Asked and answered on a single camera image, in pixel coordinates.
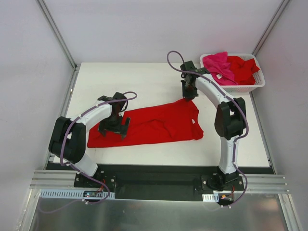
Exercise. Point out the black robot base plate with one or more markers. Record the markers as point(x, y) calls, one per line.
point(169, 183)

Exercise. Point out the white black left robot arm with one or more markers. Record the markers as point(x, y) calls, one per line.
point(68, 139)

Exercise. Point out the left white cable duct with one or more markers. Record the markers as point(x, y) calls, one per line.
point(76, 194)

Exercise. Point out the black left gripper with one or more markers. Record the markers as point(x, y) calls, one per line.
point(114, 127)

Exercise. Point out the white perforated plastic basket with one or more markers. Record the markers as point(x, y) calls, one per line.
point(259, 77)

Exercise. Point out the left aluminium frame post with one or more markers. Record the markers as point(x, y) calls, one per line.
point(54, 28)

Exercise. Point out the white cable duct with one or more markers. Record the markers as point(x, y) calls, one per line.
point(76, 194)
point(210, 197)

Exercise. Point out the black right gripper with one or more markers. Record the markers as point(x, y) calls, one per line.
point(189, 91)

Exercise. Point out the right aluminium frame post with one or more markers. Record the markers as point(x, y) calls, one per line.
point(271, 25)

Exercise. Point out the right white cable duct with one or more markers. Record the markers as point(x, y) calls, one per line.
point(210, 197)

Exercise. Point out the pink t shirt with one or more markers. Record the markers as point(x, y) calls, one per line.
point(219, 68)

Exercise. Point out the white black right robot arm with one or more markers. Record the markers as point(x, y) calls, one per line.
point(230, 121)

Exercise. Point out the aluminium frame post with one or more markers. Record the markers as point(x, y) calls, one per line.
point(54, 28)
point(271, 25)

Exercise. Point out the red t shirt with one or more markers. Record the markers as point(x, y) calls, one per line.
point(243, 70)
point(171, 122)

